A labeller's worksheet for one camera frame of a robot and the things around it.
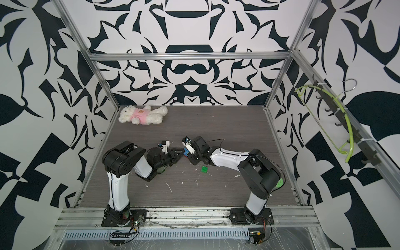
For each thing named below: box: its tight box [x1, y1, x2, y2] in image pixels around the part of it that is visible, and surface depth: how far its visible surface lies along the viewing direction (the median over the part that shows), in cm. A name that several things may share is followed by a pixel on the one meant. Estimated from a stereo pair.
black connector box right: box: [249, 231, 266, 245], surface depth 73 cm
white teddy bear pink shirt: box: [118, 105, 169, 125], surface depth 107 cm
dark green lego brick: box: [201, 165, 208, 174], surface depth 90 cm
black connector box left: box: [111, 233, 131, 239], surface depth 74 cm
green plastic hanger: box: [294, 84, 355, 164], surface depth 58 cm
